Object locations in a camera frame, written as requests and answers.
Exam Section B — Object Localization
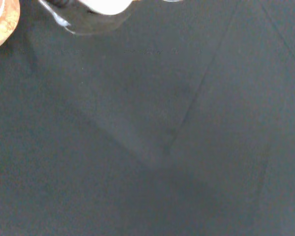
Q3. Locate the cork ring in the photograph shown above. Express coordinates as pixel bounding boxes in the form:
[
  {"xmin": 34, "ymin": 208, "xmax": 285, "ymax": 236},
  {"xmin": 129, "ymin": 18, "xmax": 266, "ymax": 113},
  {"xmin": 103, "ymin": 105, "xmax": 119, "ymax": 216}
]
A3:
[{"xmin": 0, "ymin": 0, "xmax": 21, "ymax": 52}]

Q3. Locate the black bench cloth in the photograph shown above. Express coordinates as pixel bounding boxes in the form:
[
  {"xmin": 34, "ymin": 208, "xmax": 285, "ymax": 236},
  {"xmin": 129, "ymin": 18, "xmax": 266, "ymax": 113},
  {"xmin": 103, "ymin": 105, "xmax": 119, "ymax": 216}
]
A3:
[{"xmin": 0, "ymin": 0, "xmax": 295, "ymax": 236}]

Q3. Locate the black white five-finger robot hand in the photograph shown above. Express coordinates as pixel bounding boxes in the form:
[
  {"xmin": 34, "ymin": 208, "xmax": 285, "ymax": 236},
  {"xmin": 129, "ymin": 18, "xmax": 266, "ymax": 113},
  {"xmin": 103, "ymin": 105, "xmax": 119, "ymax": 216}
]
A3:
[{"xmin": 48, "ymin": 0, "xmax": 134, "ymax": 15}]

